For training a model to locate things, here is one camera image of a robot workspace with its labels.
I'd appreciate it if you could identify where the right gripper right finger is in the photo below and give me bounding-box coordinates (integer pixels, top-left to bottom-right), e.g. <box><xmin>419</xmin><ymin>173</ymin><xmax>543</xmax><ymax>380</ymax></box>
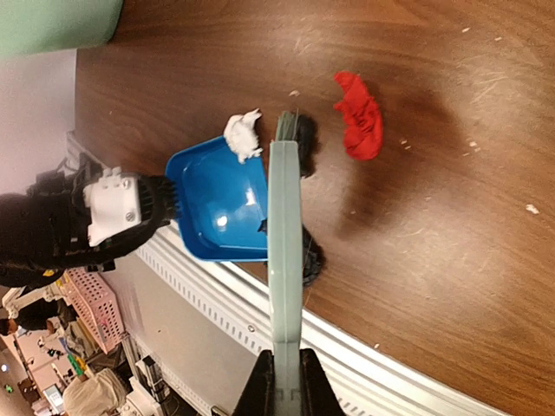
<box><xmin>300</xmin><ymin>348</ymin><xmax>345</xmax><ymax>416</ymax></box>

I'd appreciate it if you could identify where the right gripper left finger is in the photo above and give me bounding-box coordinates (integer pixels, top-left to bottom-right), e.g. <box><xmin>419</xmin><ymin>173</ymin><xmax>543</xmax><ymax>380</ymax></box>
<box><xmin>232</xmin><ymin>350</ymin><xmax>274</xmax><ymax>416</ymax></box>

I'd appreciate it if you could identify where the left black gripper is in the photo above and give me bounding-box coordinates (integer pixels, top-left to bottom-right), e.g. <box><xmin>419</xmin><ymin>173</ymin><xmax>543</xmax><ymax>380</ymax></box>
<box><xmin>1</xmin><ymin>175</ymin><xmax>179</xmax><ymax>289</ymax></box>

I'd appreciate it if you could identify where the blue plastic dustpan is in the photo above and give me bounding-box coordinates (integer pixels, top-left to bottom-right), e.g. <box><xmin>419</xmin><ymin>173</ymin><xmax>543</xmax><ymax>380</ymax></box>
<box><xmin>166</xmin><ymin>136</ymin><xmax>268</xmax><ymax>263</ymax></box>

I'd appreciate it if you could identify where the mint green hand brush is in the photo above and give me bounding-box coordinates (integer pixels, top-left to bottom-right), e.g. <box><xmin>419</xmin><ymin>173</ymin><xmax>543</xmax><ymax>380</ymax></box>
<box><xmin>267</xmin><ymin>111</ymin><xmax>303</xmax><ymax>415</ymax></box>

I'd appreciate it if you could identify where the pink perforated plastic basket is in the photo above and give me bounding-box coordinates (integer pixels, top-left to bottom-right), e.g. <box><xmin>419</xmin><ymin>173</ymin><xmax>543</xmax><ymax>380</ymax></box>
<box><xmin>64</xmin><ymin>268</ymin><xmax>125</xmax><ymax>354</ymax></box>

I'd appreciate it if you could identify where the green plastic trash bin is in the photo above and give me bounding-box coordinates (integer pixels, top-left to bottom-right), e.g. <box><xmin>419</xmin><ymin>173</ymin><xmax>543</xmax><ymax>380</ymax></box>
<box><xmin>1</xmin><ymin>0</ymin><xmax>124</xmax><ymax>57</ymax></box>

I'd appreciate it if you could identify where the white scrap far back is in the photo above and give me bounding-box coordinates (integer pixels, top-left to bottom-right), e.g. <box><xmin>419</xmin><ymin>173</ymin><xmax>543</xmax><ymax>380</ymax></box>
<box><xmin>223</xmin><ymin>108</ymin><xmax>263</xmax><ymax>164</ymax></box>

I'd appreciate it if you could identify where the black scrap far back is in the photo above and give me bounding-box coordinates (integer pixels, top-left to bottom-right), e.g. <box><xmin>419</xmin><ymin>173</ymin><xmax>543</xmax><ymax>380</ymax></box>
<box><xmin>296</xmin><ymin>114</ymin><xmax>318</xmax><ymax>178</ymax></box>

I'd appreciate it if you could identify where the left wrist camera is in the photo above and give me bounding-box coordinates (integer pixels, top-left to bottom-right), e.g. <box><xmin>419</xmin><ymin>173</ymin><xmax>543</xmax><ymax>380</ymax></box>
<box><xmin>83</xmin><ymin>167</ymin><xmax>142</xmax><ymax>247</ymax></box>

